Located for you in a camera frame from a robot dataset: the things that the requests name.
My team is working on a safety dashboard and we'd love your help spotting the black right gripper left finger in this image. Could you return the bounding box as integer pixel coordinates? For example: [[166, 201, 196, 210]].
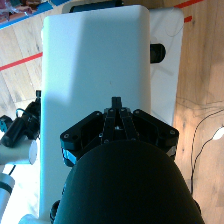
[[59, 96, 118, 151]]

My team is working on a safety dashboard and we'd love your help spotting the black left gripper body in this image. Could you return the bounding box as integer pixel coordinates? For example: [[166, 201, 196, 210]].
[[0, 89, 42, 149]]

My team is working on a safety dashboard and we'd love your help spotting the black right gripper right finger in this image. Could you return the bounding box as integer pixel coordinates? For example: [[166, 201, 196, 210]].
[[116, 96, 180, 149]]

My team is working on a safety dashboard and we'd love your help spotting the white rear robot panel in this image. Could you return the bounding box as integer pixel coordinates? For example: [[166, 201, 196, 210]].
[[148, 7, 185, 127]]

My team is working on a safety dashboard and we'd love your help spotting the long red floor tape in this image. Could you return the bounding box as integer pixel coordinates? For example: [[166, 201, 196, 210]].
[[0, 51, 44, 73]]

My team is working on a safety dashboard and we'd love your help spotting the bright white floor object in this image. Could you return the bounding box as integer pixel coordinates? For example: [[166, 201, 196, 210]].
[[212, 125, 224, 141]]

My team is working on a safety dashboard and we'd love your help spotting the black round knob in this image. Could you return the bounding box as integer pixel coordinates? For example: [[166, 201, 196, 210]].
[[149, 42, 167, 64]]

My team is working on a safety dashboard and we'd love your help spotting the blue edged board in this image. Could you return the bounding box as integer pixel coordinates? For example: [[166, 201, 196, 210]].
[[0, 0, 73, 31]]

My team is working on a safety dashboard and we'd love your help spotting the black robot torso part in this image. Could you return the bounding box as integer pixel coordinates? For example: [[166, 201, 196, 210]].
[[69, 0, 125, 14]]

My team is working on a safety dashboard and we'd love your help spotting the red floor tape strip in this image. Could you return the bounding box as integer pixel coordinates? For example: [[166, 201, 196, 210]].
[[173, 0, 205, 9]]

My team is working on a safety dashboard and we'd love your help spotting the black floor cable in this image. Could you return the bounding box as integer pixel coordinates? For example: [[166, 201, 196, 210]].
[[189, 109, 224, 196]]

